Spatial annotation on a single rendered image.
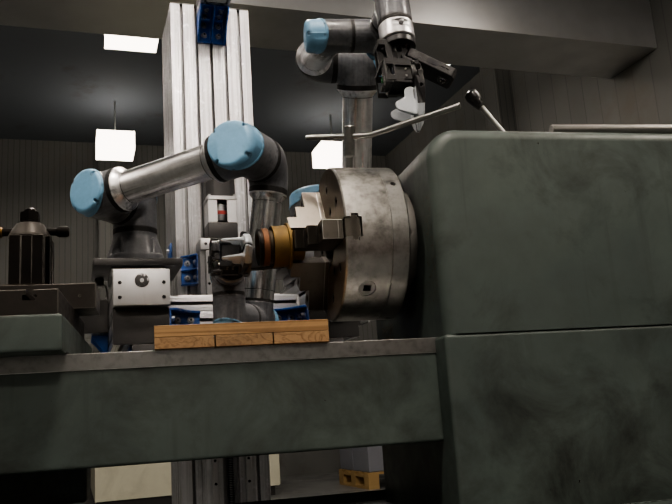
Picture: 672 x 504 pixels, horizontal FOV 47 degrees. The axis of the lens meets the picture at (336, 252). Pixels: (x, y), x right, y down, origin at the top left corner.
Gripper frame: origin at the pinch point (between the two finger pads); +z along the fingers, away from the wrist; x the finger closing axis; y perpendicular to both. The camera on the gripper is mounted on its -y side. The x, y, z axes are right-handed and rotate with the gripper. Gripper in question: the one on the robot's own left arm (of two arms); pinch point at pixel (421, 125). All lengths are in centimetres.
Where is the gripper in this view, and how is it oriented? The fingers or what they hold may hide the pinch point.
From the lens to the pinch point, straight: 160.8
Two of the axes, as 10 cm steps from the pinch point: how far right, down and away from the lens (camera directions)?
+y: -9.8, 0.2, -2.2
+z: 1.0, 9.2, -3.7
